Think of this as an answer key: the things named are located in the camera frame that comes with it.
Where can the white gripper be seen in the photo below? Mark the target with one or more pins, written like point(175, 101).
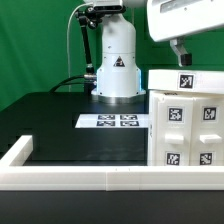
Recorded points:
point(169, 19)

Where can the white cabinet door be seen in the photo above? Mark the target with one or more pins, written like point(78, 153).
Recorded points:
point(207, 140)
point(173, 135)

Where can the white cabinet body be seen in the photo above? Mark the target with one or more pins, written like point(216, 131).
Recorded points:
point(153, 118)

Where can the white cabinet top block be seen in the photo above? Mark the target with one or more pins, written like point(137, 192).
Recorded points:
point(186, 81)

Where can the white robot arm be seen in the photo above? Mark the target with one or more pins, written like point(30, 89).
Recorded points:
point(118, 79)

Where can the black camera on mount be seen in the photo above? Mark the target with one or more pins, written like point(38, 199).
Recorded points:
point(111, 9)

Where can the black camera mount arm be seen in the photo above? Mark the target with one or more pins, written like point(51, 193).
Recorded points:
point(87, 21)

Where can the flat white base plate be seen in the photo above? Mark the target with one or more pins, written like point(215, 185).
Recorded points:
point(112, 121)

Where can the white U-shaped frame border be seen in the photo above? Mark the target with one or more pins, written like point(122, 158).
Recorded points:
point(16, 175)

